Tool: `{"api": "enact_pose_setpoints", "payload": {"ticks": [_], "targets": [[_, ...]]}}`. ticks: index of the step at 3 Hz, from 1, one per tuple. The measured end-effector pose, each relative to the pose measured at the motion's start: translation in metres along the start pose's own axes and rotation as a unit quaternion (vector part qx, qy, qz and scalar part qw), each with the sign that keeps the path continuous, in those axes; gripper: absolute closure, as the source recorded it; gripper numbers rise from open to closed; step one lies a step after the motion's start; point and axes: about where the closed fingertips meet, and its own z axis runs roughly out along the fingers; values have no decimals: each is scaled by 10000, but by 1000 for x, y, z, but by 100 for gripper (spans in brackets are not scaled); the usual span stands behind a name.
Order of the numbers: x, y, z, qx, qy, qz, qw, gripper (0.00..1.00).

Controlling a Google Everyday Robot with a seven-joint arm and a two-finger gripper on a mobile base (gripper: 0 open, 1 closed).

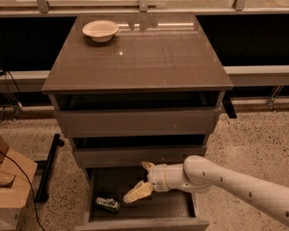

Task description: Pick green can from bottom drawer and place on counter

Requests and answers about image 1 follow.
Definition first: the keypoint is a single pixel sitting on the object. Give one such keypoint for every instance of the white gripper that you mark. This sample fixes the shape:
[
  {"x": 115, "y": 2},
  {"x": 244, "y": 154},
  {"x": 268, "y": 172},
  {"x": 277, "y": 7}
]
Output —
[{"x": 158, "y": 178}]

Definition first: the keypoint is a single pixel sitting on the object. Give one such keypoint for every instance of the brown cardboard box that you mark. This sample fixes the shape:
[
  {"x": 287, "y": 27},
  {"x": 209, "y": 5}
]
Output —
[{"x": 16, "y": 174}]

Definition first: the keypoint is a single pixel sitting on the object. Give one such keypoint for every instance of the grey open bottom drawer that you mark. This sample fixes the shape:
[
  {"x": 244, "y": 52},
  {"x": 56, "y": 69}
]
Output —
[{"x": 165, "y": 211}]

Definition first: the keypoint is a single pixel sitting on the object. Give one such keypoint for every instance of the grey middle drawer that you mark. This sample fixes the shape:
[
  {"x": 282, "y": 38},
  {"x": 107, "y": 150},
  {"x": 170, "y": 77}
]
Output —
[{"x": 133, "y": 156}]

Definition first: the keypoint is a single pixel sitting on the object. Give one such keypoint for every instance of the white paper bowl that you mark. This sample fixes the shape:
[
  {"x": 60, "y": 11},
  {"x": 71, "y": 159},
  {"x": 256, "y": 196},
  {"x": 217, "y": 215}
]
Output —
[{"x": 100, "y": 30}]

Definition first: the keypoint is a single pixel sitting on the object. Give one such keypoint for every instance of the grey drawer cabinet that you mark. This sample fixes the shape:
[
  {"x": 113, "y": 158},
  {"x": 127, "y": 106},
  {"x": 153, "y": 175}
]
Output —
[{"x": 155, "y": 62}]

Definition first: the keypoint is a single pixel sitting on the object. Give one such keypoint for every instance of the black floor stand bar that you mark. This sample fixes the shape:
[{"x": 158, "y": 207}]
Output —
[{"x": 46, "y": 166}]

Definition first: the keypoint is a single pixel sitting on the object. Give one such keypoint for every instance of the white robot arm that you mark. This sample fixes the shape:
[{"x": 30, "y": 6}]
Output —
[{"x": 196, "y": 174}]

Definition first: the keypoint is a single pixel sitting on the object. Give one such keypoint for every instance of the black bracket behind cabinet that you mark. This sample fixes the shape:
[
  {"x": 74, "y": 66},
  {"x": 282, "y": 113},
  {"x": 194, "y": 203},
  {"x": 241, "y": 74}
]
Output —
[{"x": 228, "y": 106}]

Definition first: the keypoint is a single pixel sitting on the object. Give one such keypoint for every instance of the metal floor bracket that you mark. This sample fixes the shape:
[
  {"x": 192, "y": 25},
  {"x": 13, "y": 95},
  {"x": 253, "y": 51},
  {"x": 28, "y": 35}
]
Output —
[{"x": 272, "y": 98}]

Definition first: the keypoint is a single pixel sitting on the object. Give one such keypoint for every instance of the grey top drawer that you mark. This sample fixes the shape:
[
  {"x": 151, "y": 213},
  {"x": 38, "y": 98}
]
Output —
[{"x": 90, "y": 124}]

